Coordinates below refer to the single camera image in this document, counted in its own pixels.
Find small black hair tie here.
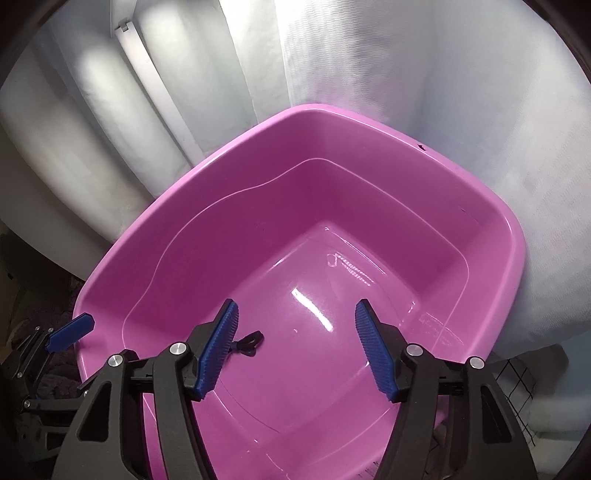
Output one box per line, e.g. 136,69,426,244
229,330,266,358

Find pink plastic bin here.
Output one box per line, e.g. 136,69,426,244
75,104,526,479

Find white sheer curtain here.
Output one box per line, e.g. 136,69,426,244
0,0,591,434

